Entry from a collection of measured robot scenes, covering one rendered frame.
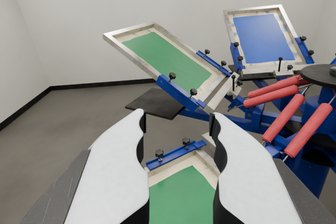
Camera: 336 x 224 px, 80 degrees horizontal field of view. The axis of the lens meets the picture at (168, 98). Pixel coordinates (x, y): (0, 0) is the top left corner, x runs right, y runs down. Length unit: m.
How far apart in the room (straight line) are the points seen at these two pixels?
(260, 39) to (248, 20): 0.28
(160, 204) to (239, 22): 1.83
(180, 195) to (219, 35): 3.77
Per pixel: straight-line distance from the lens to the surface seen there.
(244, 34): 2.14
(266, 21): 2.33
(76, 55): 4.87
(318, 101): 1.38
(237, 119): 1.50
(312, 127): 1.14
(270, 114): 1.43
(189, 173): 1.07
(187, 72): 1.49
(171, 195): 1.00
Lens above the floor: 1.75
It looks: 27 degrees down
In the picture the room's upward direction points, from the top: 6 degrees counter-clockwise
